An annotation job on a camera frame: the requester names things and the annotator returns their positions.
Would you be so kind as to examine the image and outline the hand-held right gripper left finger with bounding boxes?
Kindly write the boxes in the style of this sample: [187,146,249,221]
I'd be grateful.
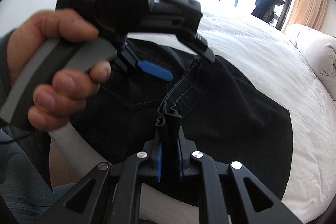
[34,130,163,224]

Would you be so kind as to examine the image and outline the rolled white duvet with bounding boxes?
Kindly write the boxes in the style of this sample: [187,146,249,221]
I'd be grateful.
[285,23,336,100]

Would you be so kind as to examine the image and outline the dark draped garment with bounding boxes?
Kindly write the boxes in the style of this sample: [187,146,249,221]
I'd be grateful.
[251,0,285,24]

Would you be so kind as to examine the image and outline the person's grey clothing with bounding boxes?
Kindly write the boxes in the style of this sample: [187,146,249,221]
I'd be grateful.
[0,130,87,224]

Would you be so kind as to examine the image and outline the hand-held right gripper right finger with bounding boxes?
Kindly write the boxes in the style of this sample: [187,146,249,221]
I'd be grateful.
[177,126,302,224]

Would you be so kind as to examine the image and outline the bed with white sheet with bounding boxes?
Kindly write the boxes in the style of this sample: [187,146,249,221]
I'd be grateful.
[126,0,336,224]

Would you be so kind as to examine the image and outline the black cable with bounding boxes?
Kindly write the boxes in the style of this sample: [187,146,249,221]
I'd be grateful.
[0,132,30,146]

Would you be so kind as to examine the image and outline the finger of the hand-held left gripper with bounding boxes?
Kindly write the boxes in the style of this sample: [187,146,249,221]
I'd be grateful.
[114,42,174,83]
[173,30,216,63]

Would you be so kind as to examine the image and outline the person's left hand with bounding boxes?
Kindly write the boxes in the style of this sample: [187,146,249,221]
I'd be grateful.
[7,9,112,132]

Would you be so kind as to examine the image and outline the grey upholstered bed frame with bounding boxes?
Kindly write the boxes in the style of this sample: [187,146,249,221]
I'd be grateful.
[49,123,204,224]

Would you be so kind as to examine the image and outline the black pants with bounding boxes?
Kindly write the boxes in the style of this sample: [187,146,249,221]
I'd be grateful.
[70,38,293,207]

